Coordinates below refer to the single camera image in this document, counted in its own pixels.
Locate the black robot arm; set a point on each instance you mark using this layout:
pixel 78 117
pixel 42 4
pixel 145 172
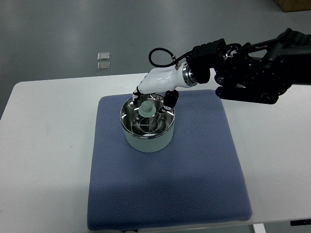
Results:
pixel 257 73

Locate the silver floor plate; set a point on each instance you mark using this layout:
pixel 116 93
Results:
pixel 103 66
pixel 103 56

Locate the white table leg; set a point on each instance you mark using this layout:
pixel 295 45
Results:
pixel 259 228

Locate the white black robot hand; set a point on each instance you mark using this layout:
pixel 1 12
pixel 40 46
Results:
pixel 165 80

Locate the mint green electric pot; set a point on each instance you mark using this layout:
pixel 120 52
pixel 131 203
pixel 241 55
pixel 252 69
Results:
pixel 149 145

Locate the lower silver floor plate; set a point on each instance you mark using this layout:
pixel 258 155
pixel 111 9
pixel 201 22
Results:
pixel 103 66

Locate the black table control panel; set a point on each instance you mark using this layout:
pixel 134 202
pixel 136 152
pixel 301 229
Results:
pixel 301 222

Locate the blue textured cushion mat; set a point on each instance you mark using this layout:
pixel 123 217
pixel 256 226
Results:
pixel 196 179

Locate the cardboard box corner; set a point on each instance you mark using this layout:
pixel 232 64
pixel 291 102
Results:
pixel 293 5

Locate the glass lid with green knob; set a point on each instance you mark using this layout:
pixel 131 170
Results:
pixel 145 119

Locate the upper silver floor plate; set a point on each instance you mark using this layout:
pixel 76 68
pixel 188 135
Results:
pixel 103 56

